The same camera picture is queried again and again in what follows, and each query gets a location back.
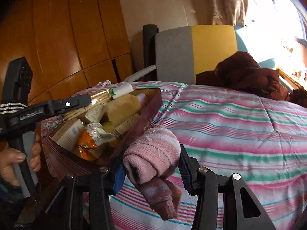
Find striped tablecloth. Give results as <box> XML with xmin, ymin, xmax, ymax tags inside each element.
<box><xmin>41</xmin><ymin>81</ymin><xmax>306</xmax><ymax>229</ymax></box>

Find pink sock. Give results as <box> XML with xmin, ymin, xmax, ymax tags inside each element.
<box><xmin>123</xmin><ymin>125</ymin><xmax>182</xmax><ymax>221</ymax></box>

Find maroon cloth pile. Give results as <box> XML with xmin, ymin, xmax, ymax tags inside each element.
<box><xmin>196</xmin><ymin>51</ymin><xmax>306</xmax><ymax>108</ymax></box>

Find person's left hand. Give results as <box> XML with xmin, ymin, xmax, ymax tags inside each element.
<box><xmin>1</xmin><ymin>133</ymin><xmax>42</xmax><ymax>186</ymax></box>

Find person's left forearm sleeve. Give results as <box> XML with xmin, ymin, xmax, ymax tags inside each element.
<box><xmin>1</xmin><ymin>178</ymin><xmax>26</xmax><ymax>229</ymax></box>

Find white foam block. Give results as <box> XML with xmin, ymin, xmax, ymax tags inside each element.
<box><xmin>110</xmin><ymin>83</ymin><xmax>134</xmax><ymax>99</ymax></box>

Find yellow sponge block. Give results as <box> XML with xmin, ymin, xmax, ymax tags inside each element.
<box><xmin>106</xmin><ymin>94</ymin><xmax>142</xmax><ymax>126</ymax></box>

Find white small carton box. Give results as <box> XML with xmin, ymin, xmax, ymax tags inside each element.
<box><xmin>84</xmin><ymin>102</ymin><xmax>108</xmax><ymax>124</ymax></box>

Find black rolled mat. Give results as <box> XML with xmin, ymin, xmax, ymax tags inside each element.
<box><xmin>143</xmin><ymin>24</ymin><xmax>159</xmax><ymax>67</ymax></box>

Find beige barcode carton box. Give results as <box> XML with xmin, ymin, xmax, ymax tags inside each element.
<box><xmin>50</xmin><ymin>118</ymin><xmax>84</xmax><ymax>151</ymax></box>

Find orange snack bag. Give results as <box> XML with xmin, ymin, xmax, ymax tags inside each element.
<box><xmin>71</xmin><ymin>122</ymin><xmax>116</xmax><ymax>162</ymax></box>

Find beige curtain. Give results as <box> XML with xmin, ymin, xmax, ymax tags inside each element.
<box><xmin>208</xmin><ymin>0</ymin><xmax>248</xmax><ymax>26</ymax></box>

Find wooden wardrobe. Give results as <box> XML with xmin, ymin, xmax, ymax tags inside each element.
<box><xmin>1</xmin><ymin>0</ymin><xmax>133</xmax><ymax>103</ymax></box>

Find grey yellow chair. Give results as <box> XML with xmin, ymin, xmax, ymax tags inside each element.
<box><xmin>125</xmin><ymin>25</ymin><xmax>277</xmax><ymax>84</ymax></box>

